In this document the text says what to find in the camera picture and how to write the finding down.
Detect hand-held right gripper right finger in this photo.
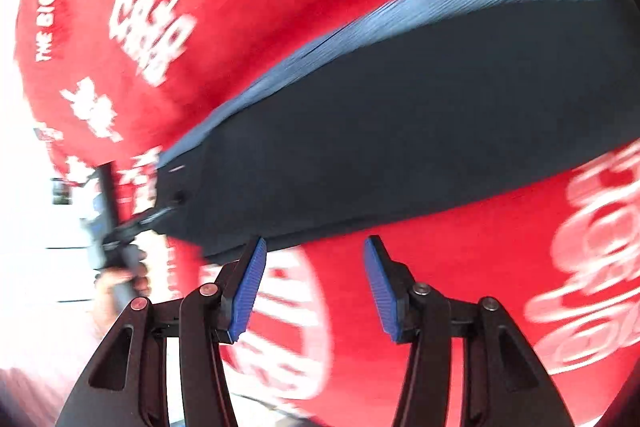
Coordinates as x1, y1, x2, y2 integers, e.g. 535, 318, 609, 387
363, 235, 576, 427

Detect red printed blanket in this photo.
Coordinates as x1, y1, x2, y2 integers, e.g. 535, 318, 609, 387
15, 0, 640, 427

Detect person's left hand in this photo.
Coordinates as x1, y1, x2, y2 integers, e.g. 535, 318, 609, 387
91, 249, 152, 338

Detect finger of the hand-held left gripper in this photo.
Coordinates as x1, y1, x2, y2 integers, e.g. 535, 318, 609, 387
117, 201, 183, 240

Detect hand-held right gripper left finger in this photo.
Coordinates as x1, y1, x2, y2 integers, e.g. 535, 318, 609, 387
55, 236, 268, 427

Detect dark navy pants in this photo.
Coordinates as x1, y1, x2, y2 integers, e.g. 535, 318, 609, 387
155, 0, 623, 265

